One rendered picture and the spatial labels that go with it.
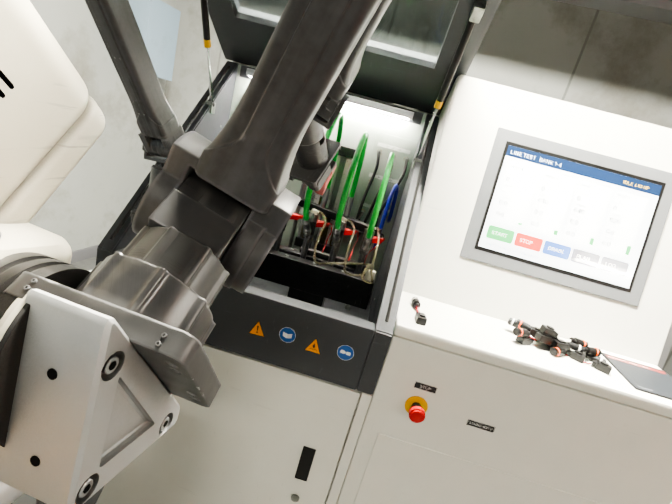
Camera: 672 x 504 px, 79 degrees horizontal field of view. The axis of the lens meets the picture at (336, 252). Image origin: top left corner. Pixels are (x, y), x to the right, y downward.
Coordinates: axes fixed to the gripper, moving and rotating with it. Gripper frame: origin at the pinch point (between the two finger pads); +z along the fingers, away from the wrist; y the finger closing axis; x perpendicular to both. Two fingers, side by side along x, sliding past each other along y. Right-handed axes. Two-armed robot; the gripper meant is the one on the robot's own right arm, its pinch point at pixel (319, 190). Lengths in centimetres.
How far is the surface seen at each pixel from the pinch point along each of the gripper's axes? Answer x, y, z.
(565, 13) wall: -30, 241, 91
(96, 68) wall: 220, 90, 82
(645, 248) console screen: -69, 38, 35
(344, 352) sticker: -12.4, -20.0, 28.4
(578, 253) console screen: -55, 30, 35
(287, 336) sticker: 0.5, -22.6, 26.1
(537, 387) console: -53, -8, 33
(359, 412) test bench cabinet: -20, -29, 39
